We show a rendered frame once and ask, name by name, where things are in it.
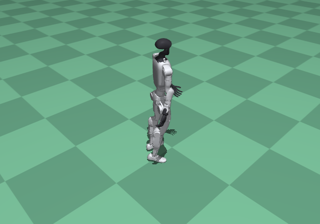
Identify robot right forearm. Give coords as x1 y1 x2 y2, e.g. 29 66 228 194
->
162 89 174 113

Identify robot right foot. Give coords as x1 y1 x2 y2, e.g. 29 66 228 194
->
147 153 166 163

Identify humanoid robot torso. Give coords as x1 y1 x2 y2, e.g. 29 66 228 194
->
152 54 171 106

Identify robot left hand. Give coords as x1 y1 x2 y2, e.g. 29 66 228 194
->
170 84 182 97

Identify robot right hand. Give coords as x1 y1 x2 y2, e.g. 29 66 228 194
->
156 108 168 127

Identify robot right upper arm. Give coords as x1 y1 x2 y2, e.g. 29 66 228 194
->
162 65 173 94

